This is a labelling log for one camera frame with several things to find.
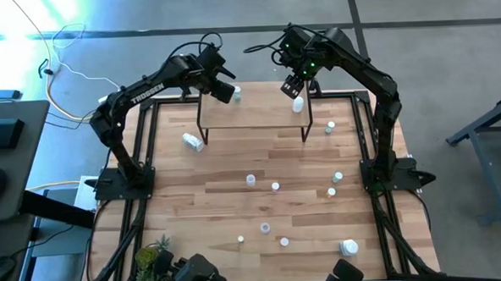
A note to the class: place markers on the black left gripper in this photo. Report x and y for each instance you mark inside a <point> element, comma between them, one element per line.
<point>207,66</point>

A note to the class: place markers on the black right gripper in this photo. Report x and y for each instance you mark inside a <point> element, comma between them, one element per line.
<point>299,49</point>

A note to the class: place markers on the teal vial white cap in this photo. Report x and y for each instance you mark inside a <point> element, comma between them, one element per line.
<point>330,125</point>
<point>337,177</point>
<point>237,90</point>

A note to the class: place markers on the white opaque plastic bottle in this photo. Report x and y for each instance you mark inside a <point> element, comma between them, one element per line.
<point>250,180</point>
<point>298,104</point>

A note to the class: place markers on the white bottle blue label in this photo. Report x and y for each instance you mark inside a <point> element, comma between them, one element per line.
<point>192,142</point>

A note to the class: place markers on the magenta vial white cap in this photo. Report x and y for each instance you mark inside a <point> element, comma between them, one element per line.
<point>275,186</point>

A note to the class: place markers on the clear bottle ribbed cap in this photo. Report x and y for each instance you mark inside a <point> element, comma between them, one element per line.
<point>265,228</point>

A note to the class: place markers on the pink vial white cap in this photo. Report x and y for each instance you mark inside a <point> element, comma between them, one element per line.
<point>284,241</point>

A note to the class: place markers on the large white pill bottle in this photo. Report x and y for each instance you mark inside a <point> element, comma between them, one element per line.
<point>349,247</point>

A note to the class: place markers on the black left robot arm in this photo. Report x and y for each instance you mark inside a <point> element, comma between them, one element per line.
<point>147,93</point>

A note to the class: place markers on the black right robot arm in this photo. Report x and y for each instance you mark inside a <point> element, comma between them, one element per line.
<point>370,74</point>

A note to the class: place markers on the wooden shelf black legs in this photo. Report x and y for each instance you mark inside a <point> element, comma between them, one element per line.
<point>257,110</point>

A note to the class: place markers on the white power adapter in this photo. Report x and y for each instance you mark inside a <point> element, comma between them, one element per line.
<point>103,99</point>

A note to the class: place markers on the white box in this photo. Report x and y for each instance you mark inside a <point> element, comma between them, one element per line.
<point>83,198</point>

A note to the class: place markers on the potted succulent plant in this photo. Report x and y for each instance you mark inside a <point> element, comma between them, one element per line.
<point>147,257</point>

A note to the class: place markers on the blue-grey metal table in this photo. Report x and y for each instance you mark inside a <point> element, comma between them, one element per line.
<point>482,168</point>

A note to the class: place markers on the black desk beam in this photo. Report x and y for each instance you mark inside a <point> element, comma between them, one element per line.
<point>54,209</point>

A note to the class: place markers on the dark grey desk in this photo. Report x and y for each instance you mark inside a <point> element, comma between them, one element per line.
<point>23,167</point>

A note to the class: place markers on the black box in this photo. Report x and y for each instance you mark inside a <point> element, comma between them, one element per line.
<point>0,133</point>

